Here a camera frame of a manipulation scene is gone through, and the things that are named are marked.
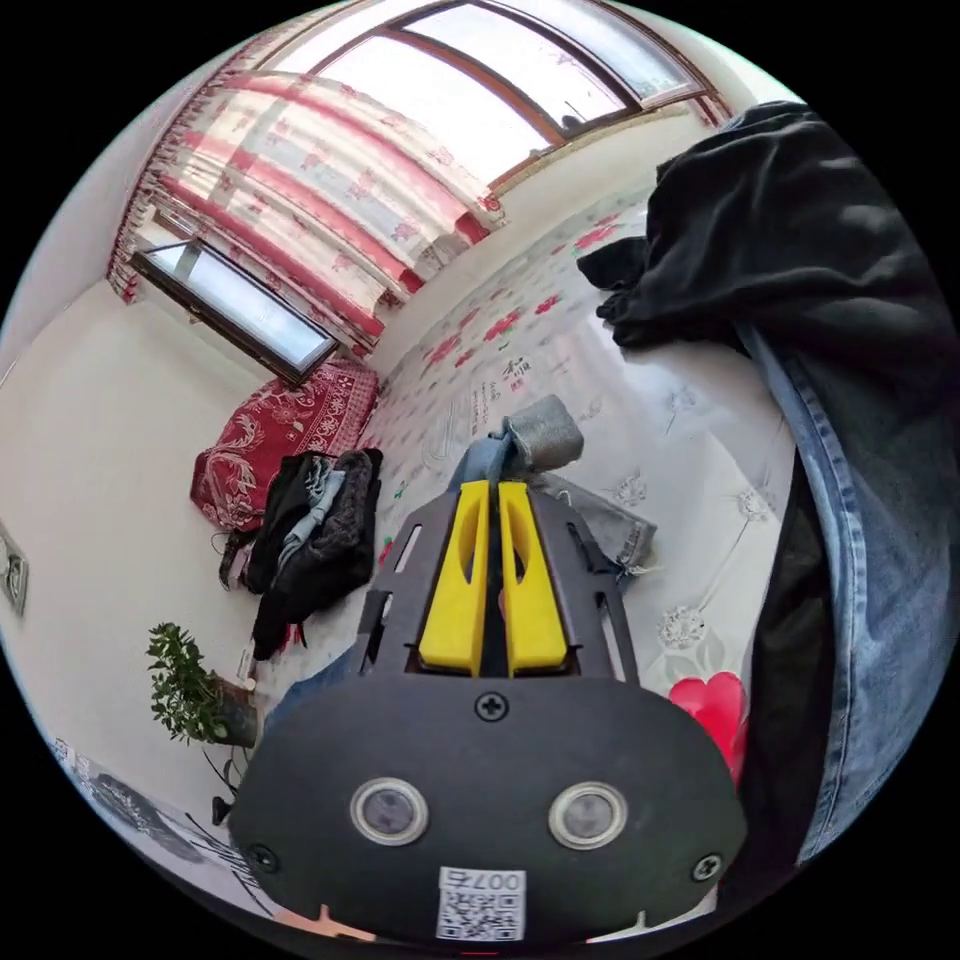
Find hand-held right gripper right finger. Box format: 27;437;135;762
499;481;569;678

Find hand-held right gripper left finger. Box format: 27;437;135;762
418;482;491;678

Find person's right hand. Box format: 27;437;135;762
271;903;380;943

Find green potted plant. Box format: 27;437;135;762
144;620;261;751

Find dark framed glass pane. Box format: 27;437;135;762
131;238;340;388

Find window with brown frame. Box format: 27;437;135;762
254;0;723;190

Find red and white floral curtain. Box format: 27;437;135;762
104;52;513;363

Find light blue jeans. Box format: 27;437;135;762
266;393;661;725

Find pile of clothes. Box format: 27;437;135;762
218;447;385;663

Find red patterned folded blanket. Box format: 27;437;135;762
191;358;380;532

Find wall socket plate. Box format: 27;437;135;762
0;521;31;618

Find bed with floral printed sheet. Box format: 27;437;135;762
254;202;798;789

